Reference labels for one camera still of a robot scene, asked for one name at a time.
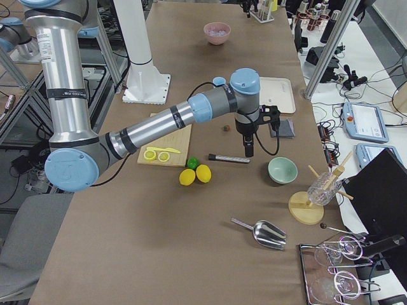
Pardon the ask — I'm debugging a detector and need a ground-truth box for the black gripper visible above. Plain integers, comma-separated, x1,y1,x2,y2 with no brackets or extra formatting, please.
240,0,258,10
235,112,258,157

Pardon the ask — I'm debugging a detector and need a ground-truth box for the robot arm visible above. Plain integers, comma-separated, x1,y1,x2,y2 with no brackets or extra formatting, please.
22,1,260,192

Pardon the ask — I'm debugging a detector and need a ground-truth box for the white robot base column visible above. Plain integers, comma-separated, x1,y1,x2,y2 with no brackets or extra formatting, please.
114,0,170,105

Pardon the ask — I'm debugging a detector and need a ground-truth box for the pink plastic cup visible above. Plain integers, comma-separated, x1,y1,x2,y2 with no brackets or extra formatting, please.
254,0,269,10

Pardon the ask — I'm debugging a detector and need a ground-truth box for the yellow plastic cup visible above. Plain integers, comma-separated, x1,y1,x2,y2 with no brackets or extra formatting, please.
270,0,278,12

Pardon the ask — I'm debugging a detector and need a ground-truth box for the pile of clear ice cubes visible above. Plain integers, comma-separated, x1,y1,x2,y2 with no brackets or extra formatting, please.
205,24,230,37

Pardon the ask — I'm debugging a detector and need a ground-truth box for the light blue plastic cup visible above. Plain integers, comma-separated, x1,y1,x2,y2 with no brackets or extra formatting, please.
212,76,226,87

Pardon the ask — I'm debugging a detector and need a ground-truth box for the steel ice scoop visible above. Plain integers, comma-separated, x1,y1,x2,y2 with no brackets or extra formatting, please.
230,217,287,250

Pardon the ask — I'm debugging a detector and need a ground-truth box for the grey folded cloth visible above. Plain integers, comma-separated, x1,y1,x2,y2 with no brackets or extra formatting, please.
279,119,295,139

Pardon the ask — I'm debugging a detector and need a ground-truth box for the pink bowl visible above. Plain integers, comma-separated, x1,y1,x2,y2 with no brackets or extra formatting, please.
203,22,231,45

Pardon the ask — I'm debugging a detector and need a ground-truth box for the light green bowl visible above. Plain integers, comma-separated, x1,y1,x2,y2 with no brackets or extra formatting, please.
268,157,298,184

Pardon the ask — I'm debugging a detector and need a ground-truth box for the cream serving tray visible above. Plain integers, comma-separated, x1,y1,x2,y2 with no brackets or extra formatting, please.
259,77,296,114

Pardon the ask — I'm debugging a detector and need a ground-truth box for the upper whole yellow lemon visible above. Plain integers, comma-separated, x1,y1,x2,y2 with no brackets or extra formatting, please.
195,164,212,183

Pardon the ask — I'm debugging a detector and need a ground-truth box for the whole yellow lemon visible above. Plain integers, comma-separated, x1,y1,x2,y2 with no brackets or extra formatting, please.
195,164,212,183
179,168,196,186

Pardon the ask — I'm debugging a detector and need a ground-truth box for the green lime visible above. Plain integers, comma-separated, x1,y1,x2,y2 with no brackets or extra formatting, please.
187,157,200,170

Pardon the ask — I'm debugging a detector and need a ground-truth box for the wooden cutting board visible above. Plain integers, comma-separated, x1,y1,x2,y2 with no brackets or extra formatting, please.
137,112,193,168

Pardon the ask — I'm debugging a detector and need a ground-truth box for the lower whole yellow lemon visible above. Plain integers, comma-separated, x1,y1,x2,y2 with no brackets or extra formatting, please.
179,168,196,186

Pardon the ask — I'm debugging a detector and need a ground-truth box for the lower lemon half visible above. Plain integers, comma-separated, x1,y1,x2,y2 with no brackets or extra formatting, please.
157,151,170,163

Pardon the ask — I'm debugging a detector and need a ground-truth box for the lemon half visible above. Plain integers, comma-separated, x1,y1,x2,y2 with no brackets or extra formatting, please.
157,151,170,163
143,150,156,161

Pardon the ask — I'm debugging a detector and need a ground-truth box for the wooden glass stand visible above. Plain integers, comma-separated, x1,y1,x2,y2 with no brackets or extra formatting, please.
289,151,354,225

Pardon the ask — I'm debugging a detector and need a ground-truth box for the clear patterned glass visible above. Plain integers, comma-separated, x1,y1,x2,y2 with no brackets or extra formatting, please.
307,172,341,206

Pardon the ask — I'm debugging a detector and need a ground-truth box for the yellow plastic knife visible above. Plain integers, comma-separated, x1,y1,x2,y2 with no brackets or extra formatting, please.
146,146,181,154

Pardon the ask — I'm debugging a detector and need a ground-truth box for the upper lemon half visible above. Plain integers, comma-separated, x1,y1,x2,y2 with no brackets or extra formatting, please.
143,150,156,161

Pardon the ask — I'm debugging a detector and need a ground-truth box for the black monitor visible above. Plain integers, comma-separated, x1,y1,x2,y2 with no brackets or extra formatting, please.
343,149,406,238

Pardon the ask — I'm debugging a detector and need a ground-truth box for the white wire cup rack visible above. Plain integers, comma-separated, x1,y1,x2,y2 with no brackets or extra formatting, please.
249,0,274,24

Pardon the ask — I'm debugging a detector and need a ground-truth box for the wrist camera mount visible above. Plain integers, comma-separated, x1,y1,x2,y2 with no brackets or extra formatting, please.
256,105,280,132

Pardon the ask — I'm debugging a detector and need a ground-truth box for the aluminium frame post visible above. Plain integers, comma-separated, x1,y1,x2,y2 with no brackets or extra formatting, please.
304,0,360,100

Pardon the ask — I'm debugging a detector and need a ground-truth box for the wire glass holder tray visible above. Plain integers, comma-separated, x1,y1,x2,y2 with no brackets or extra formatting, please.
298,234,381,304

